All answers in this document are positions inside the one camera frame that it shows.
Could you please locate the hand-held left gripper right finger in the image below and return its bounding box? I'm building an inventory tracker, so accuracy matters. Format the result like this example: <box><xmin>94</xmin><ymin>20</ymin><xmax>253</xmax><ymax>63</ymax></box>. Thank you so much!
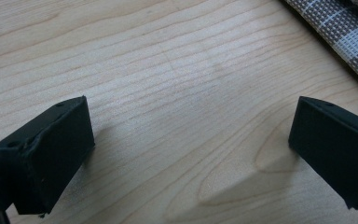
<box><xmin>287</xmin><ymin>95</ymin><xmax>358</xmax><ymax>213</ymax></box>

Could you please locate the grey white striped woven cloth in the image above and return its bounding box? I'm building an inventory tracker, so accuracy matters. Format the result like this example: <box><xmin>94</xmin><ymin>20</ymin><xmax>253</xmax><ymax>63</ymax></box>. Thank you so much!
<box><xmin>282</xmin><ymin>0</ymin><xmax>358</xmax><ymax>97</ymax></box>

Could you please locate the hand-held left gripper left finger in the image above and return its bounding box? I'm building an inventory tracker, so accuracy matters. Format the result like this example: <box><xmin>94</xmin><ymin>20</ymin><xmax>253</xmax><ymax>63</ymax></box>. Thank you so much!
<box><xmin>0</xmin><ymin>95</ymin><xmax>96</xmax><ymax>217</ymax></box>

